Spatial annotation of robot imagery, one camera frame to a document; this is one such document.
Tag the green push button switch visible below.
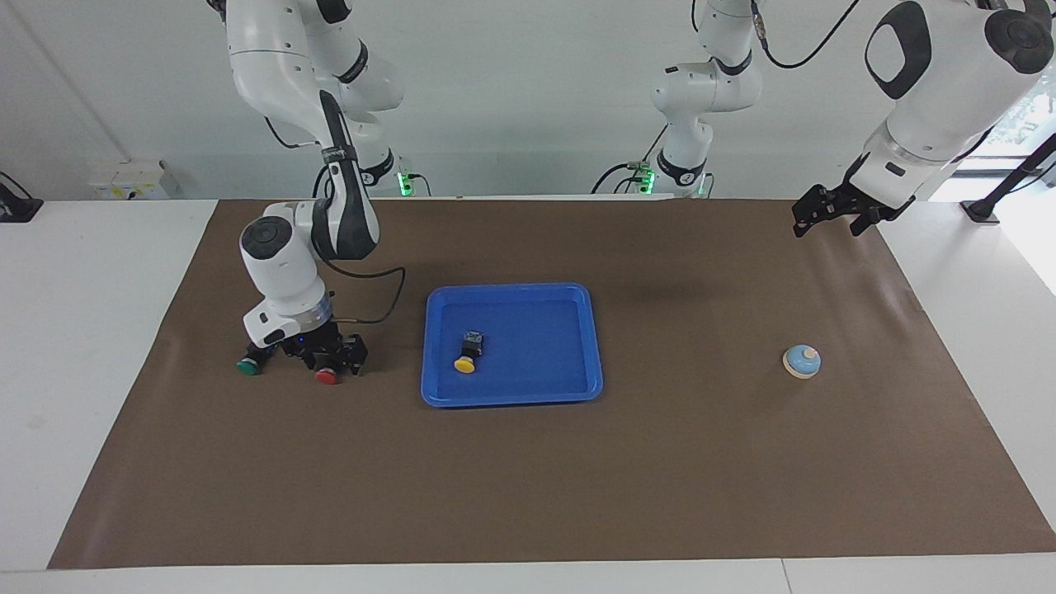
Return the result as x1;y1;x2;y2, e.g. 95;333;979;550
236;345;278;377

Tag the yellow push button switch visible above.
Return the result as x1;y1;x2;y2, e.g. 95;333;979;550
454;330;485;375

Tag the light blue service bell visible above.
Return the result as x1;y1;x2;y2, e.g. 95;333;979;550
782;344;823;380

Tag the blue plastic tray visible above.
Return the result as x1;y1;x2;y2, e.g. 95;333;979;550
421;282;605;409

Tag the black tripod stand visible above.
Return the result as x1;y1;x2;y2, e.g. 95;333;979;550
961;132;1056;225

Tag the brown table mat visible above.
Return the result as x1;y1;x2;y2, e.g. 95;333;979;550
47;196;1056;570

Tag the black stand foot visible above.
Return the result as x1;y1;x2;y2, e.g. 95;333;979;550
0;172;44;222

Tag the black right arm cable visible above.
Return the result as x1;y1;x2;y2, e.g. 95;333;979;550
264;115;407;324

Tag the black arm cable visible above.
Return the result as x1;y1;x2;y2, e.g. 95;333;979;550
264;115;407;324
752;0;863;70

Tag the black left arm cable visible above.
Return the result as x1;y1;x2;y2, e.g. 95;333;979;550
752;0;863;70

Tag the white wall socket box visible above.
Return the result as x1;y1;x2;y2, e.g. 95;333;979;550
89;161;182;200

